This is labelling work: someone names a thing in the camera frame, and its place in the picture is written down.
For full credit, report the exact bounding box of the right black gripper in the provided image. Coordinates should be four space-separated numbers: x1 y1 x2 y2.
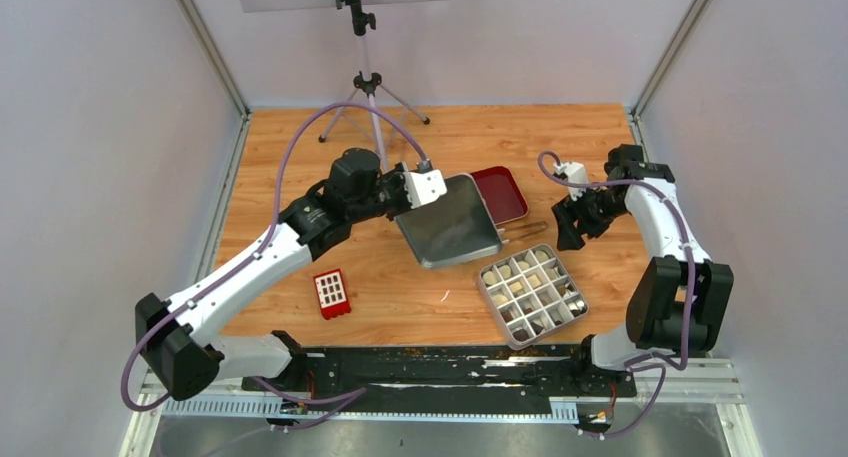
552 183 629 251

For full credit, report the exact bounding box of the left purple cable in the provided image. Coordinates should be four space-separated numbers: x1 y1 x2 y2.
119 102 433 414

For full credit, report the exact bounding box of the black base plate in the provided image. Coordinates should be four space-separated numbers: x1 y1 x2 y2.
268 344 637 415

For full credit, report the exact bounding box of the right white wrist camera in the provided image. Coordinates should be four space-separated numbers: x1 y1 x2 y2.
553 161 590 189

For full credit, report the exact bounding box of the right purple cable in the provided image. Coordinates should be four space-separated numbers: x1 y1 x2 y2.
536 150 698 440

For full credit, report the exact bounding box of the silver tin lid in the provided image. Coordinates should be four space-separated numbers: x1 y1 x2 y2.
395 174 503 270

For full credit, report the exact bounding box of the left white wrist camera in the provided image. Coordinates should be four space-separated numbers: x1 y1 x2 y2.
403 169 448 209

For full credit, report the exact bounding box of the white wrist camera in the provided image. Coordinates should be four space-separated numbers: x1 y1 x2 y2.
403 169 448 209
553 161 590 189

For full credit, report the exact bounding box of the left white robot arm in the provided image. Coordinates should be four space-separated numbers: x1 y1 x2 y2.
135 148 446 401

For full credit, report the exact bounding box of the red lacquer tray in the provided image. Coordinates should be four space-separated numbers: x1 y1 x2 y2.
471 166 529 224

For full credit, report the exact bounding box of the red small box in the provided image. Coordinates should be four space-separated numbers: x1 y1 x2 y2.
313 268 352 320

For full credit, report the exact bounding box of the grey tripod stand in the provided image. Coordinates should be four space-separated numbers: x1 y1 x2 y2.
318 0 431 170

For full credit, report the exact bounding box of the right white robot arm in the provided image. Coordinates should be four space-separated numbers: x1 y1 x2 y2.
537 144 734 395

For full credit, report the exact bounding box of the silver compartment tin box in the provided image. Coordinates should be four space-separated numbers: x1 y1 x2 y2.
477 244 589 350

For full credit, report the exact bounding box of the purple cable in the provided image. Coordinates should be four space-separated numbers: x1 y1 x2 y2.
119 102 433 414
536 150 698 440

